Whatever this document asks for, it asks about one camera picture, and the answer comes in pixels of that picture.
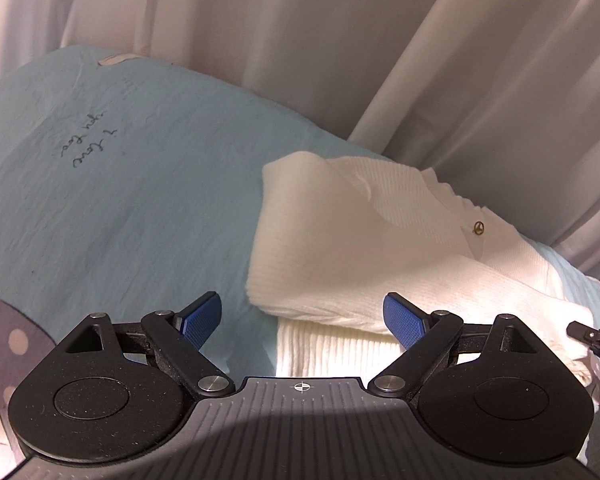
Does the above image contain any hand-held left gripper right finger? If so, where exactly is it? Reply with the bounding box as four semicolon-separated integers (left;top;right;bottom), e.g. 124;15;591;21
368;291;539;401

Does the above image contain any light blue printed bedsheet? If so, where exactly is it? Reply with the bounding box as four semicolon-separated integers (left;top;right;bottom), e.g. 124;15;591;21
0;45;600;480

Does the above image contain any white knit sweater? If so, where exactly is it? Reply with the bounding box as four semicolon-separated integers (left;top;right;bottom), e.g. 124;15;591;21
245;151;599;387

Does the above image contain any white curtain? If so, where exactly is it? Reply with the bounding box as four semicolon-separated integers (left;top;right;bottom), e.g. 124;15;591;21
0;0;600;292

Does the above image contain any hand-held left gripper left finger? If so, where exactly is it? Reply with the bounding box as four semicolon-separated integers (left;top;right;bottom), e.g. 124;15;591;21
62;290;236;401

